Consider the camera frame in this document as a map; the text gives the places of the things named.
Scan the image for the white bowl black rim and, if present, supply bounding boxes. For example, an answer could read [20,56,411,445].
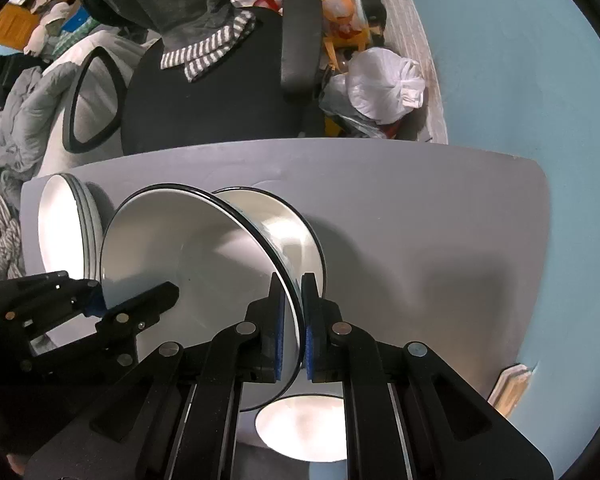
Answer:
[213,186,327,296]

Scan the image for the large white plate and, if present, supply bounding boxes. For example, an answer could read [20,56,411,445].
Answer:
[100,184,303,412]

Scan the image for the white plastic bag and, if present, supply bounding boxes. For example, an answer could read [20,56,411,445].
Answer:
[318,47,427,139]

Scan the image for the black office chair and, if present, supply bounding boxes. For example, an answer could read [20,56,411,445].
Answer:
[61,0,326,157]

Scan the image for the striped garment on bed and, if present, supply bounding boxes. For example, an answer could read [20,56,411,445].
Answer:
[0,188,27,283]

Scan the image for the grey duvet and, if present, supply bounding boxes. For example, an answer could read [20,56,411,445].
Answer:
[0,62,79,208]

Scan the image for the striped grey white cloth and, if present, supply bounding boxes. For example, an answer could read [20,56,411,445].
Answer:
[159,10,257,82]

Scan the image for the wooden framed board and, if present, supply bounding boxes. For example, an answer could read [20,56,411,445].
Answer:
[488,364,533,418]

